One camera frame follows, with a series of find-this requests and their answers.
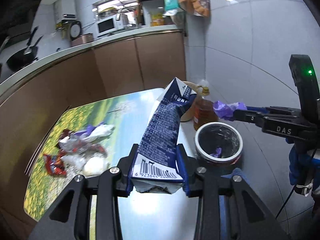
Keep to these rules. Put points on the white plastic wrapper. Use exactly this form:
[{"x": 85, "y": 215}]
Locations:
[{"x": 73, "y": 148}]

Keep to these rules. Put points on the blue milk carton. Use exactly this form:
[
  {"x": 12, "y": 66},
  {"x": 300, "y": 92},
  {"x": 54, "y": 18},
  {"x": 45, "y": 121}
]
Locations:
[{"x": 155, "y": 169}]

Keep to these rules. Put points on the black frying pan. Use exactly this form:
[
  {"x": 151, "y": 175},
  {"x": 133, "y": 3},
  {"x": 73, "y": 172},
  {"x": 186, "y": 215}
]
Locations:
[{"x": 25, "y": 56}]

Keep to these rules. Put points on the dark red foil snack bag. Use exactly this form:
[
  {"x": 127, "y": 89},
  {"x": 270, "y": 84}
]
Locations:
[{"x": 65, "y": 135}]

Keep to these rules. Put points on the white microwave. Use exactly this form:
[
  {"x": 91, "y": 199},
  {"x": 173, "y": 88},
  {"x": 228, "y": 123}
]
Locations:
[{"x": 108, "y": 24}]

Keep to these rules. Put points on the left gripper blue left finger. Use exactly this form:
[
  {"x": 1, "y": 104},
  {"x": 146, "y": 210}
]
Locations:
[{"x": 131, "y": 163}]

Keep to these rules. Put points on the brown kitchen cabinets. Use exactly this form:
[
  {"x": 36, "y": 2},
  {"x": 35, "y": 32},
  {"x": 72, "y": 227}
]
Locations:
[{"x": 131, "y": 65}]

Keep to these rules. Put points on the blue towel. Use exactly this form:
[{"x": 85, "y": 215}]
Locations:
[{"x": 237, "y": 172}]

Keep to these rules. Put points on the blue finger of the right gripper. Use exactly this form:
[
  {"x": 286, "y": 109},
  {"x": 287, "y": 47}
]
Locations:
[
  {"x": 258, "y": 109},
  {"x": 253, "y": 117}
]

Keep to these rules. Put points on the yellow bottle on counter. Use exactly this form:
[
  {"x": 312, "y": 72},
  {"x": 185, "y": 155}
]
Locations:
[{"x": 157, "y": 19}]

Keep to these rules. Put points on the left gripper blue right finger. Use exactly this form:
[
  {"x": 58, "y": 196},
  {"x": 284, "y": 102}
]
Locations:
[{"x": 182, "y": 163}]

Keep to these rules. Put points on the purple white wrapper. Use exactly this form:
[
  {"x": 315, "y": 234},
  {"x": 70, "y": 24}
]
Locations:
[{"x": 92, "y": 133}]

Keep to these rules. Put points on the white water heater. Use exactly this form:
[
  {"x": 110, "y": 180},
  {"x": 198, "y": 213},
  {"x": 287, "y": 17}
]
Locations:
[{"x": 64, "y": 10}]

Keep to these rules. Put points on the white bin with black liner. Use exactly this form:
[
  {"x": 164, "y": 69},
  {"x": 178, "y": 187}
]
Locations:
[{"x": 218, "y": 143}]

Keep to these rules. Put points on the chrome faucet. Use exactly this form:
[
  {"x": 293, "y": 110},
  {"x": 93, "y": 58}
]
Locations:
[{"x": 127, "y": 18}]

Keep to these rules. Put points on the red snack packet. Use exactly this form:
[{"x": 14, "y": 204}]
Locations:
[{"x": 54, "y": 165}]

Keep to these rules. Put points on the blue white gloved right hand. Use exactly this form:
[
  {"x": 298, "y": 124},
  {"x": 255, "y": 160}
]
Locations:
[{"x": 304, "y": 169}]

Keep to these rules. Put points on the cooking oil bottle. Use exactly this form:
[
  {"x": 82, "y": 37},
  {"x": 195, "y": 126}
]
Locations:
[{"x": 204, "y": 110}]

